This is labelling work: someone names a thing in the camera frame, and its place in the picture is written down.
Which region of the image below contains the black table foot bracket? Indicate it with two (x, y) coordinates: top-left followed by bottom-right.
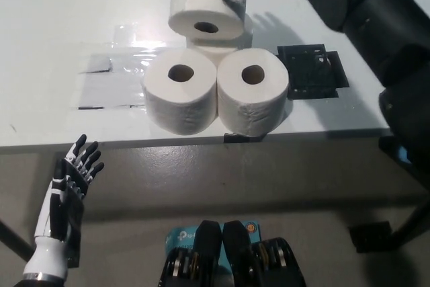
(347, 221), (394, 253)

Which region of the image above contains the black table leg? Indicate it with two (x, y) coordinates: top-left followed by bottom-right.
(0, 219), (34, 261)
(378, 135), (430, 247)

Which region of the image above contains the grey tape patch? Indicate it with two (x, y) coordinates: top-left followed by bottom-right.
(77, 54), (148, 111)

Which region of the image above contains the clear plastic tape sheet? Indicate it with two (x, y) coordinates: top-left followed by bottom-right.
(67, 24), (187, 113)

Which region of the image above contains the black white robot left hand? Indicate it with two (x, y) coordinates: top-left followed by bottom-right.
(34, 134), (105, 261)

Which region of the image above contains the black tape square patch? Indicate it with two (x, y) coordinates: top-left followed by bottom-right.
(275, 44), (349, 101)

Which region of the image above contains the teal tp-link box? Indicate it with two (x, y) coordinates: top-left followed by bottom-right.
(164, 221), (261, 268)

